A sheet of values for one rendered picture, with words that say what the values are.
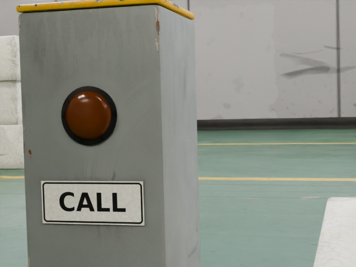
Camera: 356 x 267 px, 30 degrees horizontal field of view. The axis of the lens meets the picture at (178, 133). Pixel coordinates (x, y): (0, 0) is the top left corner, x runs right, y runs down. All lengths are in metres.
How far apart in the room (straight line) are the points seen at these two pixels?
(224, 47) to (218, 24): 0.20
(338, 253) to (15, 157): 2.45
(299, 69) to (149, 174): 5.09
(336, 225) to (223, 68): 5.03
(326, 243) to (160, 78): 0.17
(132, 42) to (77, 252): 0.10
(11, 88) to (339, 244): 2.44
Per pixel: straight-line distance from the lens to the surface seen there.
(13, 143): 2.79
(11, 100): 2.78
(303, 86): 5.37
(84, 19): 0.31
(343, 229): 0.45
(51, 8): 0.32
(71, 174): 0.31
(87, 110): 0.30
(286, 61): 5.39
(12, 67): 2.77
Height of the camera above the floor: 0.27
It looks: 3 degrees down
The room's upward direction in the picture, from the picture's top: 2 degrees counter-clockwise
